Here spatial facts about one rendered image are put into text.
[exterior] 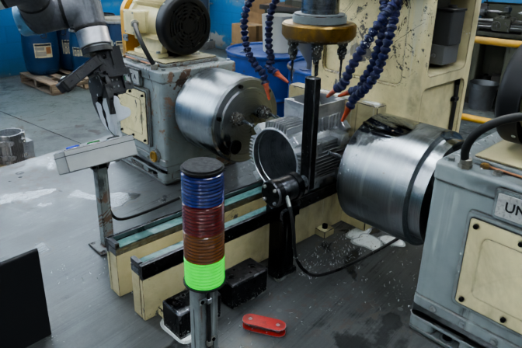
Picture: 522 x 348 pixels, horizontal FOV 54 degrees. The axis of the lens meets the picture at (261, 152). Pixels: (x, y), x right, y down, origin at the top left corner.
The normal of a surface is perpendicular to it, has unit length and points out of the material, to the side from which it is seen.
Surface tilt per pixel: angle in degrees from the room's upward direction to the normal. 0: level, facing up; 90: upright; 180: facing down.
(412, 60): 90
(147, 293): 90
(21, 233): 0
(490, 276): 90
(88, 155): 67
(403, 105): 90
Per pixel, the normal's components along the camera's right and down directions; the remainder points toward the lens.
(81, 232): 0.02, -0.93
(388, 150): -0.48, -0.52
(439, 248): -0.73, 0.23
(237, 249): 0.69, 0.28
